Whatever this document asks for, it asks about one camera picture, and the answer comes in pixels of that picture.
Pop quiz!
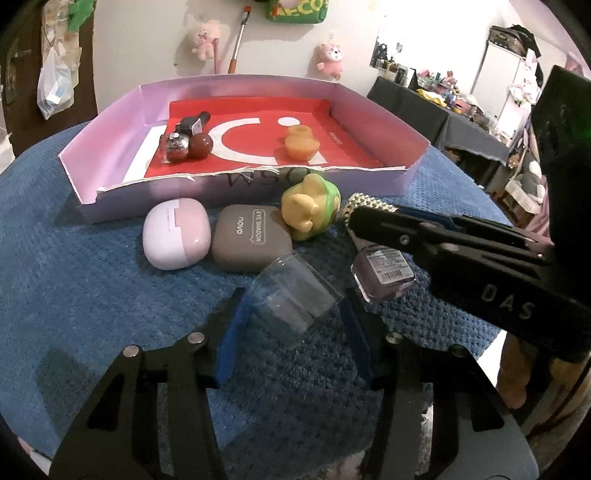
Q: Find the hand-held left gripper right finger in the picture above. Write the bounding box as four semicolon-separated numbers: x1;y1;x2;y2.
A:
339;288;539;480

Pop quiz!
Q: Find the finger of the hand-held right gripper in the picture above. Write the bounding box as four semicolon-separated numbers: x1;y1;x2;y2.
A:
396;206;553;248
346;205;551;278

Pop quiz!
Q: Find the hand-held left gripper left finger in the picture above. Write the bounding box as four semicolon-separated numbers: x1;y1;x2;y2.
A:
53;286;247;480

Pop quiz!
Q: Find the gold studded cuff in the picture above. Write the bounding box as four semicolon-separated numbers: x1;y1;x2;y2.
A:
342;193;398;222

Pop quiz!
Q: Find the clear plastic cup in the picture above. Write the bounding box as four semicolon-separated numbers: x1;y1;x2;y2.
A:
247;251;345;344

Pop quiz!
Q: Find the taupe eyeshadow case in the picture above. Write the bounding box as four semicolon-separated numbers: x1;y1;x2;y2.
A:
212;204;294;272

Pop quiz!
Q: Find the green hooded bear figurine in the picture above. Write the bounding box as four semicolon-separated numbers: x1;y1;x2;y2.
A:
281;173;342;241

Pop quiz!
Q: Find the lilac egg-shaped case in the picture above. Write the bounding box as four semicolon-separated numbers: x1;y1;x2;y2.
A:
142;198;212;270

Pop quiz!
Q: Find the orange round jar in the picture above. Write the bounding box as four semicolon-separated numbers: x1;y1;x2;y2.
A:
285;126;315;146

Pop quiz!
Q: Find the lilac cardboard box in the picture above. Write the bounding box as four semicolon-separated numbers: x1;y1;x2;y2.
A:
59;76;431;223

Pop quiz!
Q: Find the dark red ball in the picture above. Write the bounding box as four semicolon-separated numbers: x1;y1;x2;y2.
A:
187;133;214;160

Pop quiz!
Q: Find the clear glitter jar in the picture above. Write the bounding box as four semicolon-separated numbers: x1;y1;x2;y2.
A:
159;132;191;163

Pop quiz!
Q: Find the dark nail polish bottle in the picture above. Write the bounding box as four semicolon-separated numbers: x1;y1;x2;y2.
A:
175;112;212;137

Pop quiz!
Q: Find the person's right hand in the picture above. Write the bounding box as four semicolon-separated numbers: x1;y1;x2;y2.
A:
499;332;578;416

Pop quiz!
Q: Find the dark cloth covered table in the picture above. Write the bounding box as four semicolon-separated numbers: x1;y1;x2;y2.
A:
367;76;520;167

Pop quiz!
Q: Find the blue textured towel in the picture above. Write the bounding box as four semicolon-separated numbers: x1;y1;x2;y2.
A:
0;122;513;462

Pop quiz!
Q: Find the white cabinet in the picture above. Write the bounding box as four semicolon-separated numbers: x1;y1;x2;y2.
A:
471;39;539;139

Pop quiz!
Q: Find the red paper liner white print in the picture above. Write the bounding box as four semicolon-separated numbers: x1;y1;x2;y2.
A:
143;96;384;178

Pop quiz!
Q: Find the dark patterned bag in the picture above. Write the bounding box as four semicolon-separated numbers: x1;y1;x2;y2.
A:
489;25;541;58

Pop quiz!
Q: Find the bright pink plush toy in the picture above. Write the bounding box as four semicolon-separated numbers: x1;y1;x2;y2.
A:
315;42;346;79

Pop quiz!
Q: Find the green printed bag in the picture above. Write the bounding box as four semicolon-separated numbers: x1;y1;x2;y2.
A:
264;0;328;24

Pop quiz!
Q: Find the silver pole orange grip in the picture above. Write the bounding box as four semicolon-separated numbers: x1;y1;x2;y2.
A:
228;6;252;75

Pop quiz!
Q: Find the brown wooden door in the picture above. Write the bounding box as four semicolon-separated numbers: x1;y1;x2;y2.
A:
0;0;100;158

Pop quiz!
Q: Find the pale pink plush toy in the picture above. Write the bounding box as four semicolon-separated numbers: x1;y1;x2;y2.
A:
186;19;222;61

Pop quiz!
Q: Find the hanging clear plastic bag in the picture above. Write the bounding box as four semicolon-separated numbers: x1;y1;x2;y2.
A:
37;46;75;121

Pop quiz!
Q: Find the clear hanging pocket organizer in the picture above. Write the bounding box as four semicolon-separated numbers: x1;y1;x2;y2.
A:
41;0;84;70

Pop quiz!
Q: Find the green plush toy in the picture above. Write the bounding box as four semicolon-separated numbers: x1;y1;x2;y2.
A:
69;0;98;33

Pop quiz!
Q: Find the wall photo cluster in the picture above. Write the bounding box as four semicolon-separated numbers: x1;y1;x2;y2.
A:
372;39;409;77

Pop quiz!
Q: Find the brass door handle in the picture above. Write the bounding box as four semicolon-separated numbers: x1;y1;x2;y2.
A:
7;39;33;88

